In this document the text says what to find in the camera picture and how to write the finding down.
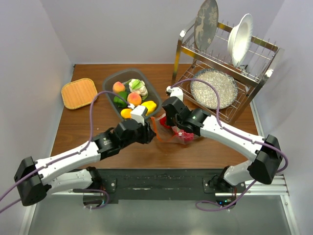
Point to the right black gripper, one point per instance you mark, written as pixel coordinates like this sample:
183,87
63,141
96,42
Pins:
169,122

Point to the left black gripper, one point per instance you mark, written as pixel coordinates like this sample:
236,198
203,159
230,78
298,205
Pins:
147,133

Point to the clear zip top bag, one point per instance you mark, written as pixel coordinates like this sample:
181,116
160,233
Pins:
166,135

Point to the fake pink dragon fruit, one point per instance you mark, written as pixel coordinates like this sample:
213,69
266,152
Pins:
187,138

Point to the fake peach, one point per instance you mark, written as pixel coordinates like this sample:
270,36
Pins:
134,98
118,87

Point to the fake red bell pepper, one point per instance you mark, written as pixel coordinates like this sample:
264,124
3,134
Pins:
163,122

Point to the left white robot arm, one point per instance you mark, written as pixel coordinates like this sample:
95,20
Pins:
34,178

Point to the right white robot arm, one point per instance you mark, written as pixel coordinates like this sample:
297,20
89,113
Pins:
262,154

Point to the fake orange mango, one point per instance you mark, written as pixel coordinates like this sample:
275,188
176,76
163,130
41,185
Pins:
126,113

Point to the fake yellow bell pepper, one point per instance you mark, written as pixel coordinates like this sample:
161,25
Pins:
150,105

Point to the fake green bell pepper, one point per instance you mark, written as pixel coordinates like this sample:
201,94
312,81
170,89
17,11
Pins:
120,101

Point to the fake peach in tray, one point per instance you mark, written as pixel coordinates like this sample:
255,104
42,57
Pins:
118,87

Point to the fake cauliflower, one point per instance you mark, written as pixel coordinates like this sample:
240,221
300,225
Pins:
138,86

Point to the blue speckled plate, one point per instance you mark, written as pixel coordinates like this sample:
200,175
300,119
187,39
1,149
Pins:
223,85

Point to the metal dish rack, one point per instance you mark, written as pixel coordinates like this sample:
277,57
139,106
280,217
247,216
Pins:
261,60

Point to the woven bamboo coaster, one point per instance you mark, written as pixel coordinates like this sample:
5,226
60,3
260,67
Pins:
78,93

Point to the grey reindeer plate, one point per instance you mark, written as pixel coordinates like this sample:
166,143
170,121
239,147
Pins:
206,24

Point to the white bowl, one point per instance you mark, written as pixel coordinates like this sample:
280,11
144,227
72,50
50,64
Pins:
239,40

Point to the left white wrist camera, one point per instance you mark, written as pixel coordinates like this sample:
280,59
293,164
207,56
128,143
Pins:
138,113

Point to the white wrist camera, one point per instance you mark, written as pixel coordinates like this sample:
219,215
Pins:
138,113
175,92

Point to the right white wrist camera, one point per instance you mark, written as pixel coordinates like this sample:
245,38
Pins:
175,92

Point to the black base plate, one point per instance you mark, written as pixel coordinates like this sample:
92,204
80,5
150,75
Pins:
160,184

